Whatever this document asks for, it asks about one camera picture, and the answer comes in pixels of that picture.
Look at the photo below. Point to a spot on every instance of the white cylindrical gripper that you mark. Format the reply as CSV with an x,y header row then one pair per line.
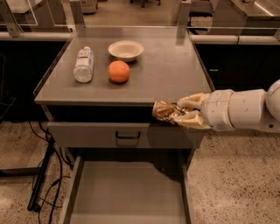
x,y
217,109

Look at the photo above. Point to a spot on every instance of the orange gold can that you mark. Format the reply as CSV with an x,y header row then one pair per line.
x,y
166,112

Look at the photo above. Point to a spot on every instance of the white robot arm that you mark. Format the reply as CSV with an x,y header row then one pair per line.
x,y
255,109

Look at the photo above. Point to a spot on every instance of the grey top drawer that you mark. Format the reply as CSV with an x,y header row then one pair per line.
x,y
102,135

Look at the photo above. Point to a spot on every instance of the open grey middle drawer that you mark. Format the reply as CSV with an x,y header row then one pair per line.
x,y
138,189

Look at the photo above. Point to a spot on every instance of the grey drawer cabinet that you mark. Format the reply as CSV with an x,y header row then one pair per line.
x,y
168,70

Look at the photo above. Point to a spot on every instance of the orange fruit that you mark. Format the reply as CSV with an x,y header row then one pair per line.
x,y
118,71

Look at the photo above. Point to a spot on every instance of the white paper bowl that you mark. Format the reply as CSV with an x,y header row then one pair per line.
x,y
126,50

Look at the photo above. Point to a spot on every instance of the background grey workbench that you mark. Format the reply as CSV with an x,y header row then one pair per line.
x,y
246,17

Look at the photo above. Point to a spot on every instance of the clear plastic water bottle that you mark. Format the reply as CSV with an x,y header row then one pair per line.
x,y
84,66

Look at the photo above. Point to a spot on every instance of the black drawer handle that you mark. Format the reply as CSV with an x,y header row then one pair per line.
x,y
130,136

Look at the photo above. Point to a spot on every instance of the black table leg frame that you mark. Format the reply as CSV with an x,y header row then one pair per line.
x,y
38,172

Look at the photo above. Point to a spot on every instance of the white horizontal rail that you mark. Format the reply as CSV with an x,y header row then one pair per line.
x,y
197,39

